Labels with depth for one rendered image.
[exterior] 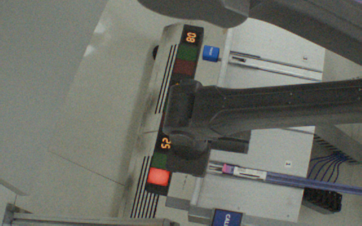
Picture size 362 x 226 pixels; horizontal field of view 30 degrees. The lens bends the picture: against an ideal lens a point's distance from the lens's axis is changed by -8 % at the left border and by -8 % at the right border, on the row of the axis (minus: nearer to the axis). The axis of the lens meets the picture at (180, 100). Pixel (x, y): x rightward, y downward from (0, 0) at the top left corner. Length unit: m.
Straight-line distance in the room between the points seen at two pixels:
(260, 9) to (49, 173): 1.38
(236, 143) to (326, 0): 0.48
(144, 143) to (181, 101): 0.98
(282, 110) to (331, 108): 0.08
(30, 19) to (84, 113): 0.81
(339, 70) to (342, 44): 1.18
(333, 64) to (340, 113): 0.96
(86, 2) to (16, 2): 0.16
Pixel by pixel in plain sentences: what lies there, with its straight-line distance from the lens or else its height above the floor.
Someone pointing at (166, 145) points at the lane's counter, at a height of 0.66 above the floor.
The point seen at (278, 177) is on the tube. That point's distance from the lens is 1.29.
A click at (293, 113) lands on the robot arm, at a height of 1.09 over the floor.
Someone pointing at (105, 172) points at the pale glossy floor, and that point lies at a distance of 2.05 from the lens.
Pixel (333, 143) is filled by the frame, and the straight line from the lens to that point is 1.72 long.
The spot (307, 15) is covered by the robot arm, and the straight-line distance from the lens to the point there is 0.64.
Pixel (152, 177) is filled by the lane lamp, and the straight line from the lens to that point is 1.31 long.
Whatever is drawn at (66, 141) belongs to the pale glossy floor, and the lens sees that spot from 1.98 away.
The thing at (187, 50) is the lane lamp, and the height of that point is 0.66.
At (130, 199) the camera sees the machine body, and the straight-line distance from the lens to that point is 1.96.
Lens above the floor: 1.66
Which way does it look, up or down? 47 degrees down
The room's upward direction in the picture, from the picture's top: 79 degrees clockwise
